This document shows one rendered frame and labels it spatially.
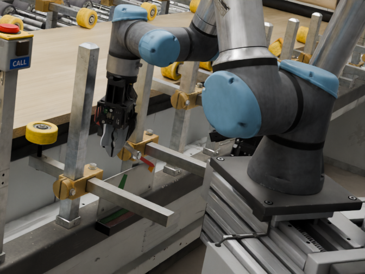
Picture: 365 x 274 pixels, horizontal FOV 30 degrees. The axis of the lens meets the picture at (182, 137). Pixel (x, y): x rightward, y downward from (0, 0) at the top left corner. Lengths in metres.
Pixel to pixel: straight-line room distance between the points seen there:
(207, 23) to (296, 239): 0.51
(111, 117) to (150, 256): 1.24
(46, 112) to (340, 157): 2.90
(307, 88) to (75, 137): 0.63
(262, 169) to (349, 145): 3.20
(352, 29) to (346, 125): 2.97
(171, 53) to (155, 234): 1.40
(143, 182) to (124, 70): 0.51
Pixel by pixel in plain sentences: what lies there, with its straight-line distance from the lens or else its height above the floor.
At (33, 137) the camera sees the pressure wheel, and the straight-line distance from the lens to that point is 1.76.
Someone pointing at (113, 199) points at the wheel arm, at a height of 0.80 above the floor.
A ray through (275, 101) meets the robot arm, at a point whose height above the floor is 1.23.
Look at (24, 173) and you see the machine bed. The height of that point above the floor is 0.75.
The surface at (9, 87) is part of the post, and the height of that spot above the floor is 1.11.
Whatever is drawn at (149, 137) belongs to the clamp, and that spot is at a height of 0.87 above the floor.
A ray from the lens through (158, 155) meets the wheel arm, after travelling 1.87.
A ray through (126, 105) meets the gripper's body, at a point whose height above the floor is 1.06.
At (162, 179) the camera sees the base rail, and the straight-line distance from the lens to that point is 2.08.
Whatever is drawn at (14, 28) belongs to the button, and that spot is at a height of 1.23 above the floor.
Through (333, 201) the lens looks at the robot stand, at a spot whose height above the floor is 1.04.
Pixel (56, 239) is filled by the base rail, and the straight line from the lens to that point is 1.69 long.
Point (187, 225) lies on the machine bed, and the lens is 2.99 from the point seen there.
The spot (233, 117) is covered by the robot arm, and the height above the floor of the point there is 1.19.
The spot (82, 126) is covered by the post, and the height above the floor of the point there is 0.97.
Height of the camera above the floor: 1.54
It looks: 20 degrees down
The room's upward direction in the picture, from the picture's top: 10 degrees clockwise
